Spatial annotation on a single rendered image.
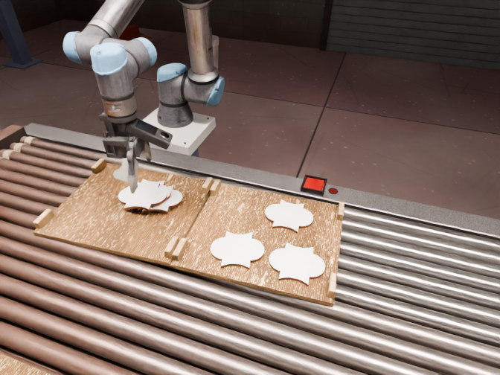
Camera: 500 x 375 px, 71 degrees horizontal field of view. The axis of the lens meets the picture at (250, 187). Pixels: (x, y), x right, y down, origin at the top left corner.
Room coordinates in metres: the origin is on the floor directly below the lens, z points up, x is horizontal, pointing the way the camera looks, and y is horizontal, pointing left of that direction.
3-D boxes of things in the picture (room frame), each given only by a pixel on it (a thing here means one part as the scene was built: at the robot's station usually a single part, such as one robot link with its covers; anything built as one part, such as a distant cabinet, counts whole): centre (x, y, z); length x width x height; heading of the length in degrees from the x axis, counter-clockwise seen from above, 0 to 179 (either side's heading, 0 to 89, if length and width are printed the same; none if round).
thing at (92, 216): (0.79, 0.36, 0.93); 0.41 x 0.35 x 0.02; 76
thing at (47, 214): (0.71, 0.58, 0.95); 0.06 x 0.02 x 0.03; 166
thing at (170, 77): (1.35, 0.31, 1.09); 0.13 x 0.12 x 0.14; 75
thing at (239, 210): (0.69, -0.05, 0.93); 0.41 x 0.35 x 0.02; 75
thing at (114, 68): (0.79, 0.32, 1.35); 0.09 x 0.08 x 0.11; 165
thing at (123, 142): (0.78, 0.32, 1.19); 0.09 x 0.08 x 0.12; 87
